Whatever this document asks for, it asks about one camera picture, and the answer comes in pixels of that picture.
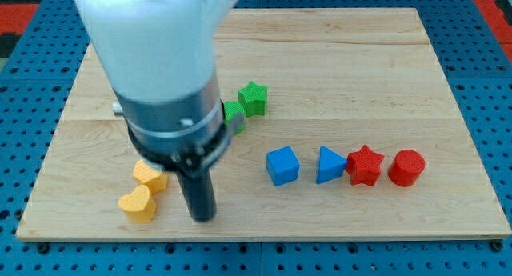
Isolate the wooden board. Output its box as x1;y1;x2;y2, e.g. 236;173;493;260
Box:
16;8;511;242

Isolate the yellow heart block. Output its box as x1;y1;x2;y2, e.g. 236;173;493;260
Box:
118;185;156;223

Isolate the red cylinder block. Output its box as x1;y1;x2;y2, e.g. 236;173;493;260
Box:
388;150;426;187

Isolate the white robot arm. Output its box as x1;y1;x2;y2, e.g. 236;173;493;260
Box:
75;0;244;222

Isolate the grey and black wrist mount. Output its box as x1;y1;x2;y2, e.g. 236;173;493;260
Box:
115;72;244;175

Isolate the green star block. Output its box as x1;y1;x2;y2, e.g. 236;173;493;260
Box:
238;81;268;118

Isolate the blue cube block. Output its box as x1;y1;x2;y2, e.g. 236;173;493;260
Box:
266;146;300;186

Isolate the red star block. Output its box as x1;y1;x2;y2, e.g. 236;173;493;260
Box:
346;145;385;186

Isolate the yellow hexagon block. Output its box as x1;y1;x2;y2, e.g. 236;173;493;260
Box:
132;160;169;194

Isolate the blue triangle block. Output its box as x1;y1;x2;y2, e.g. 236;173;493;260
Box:
315;146;347;184

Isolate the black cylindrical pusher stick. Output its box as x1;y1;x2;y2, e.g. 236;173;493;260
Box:
177;170;217;222

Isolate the green circle block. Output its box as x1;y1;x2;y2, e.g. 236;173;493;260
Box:
223;101;245;135

